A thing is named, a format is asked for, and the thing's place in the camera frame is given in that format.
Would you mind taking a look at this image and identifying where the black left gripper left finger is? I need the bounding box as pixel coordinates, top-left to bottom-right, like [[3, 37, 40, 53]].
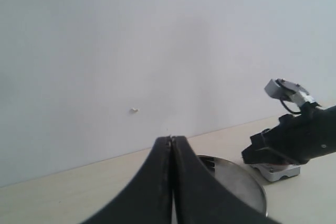
[[84, 136, 172, 224]]

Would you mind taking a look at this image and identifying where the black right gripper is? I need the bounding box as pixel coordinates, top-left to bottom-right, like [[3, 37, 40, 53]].
[[241, 109, 323, 165]]

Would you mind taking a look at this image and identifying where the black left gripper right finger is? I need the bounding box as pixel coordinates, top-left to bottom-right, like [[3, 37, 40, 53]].
[[171, 136, 277, 224]]

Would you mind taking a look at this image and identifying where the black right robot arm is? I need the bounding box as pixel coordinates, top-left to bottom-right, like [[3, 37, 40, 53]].
[[172, 107, 335, 223]]

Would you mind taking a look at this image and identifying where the red dome push button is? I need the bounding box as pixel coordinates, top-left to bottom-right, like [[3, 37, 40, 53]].
[[250, 164, 301, 183]]

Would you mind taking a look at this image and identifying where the round steel plate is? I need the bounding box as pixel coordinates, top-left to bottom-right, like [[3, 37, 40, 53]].
[[198, 155, 268, 216]]

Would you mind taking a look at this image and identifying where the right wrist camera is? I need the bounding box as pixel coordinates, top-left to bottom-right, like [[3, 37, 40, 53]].
[[264, 79, 316, 107]]

